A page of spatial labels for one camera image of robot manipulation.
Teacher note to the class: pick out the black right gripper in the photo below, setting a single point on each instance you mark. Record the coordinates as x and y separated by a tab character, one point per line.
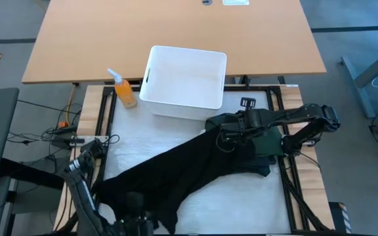
241	124

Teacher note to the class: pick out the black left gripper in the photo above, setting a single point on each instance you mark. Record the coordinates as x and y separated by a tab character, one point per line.
136	224

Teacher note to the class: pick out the dark green garment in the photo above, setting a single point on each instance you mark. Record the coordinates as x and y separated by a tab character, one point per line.
267	144

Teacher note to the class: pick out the dark zippered trousers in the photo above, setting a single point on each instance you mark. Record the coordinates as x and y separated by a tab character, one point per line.
258	160

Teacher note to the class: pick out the black knit garment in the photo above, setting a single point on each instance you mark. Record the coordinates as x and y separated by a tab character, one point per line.
176	170

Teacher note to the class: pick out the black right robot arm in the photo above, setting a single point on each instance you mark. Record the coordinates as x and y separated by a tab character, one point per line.
300	121

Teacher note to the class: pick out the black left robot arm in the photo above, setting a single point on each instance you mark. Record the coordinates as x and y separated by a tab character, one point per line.
84	196

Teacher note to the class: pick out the white plastic laundry basket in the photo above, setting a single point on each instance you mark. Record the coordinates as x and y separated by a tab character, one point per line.
185	78

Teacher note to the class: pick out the orange spray bottle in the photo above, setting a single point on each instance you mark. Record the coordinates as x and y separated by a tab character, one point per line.
126	93

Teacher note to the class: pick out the white desk outlet plate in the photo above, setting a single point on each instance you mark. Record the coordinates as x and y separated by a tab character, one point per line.
235	2

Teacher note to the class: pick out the black hazard-striped box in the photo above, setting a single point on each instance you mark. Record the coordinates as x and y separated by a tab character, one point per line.
336	218

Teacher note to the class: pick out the grey metal desk leg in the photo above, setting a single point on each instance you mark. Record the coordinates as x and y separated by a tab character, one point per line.
372	69

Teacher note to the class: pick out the light brown wooden desk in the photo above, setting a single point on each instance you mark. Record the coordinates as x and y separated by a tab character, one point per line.
77	39

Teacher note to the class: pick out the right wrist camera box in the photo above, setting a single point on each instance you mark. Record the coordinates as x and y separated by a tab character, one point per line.
248	102

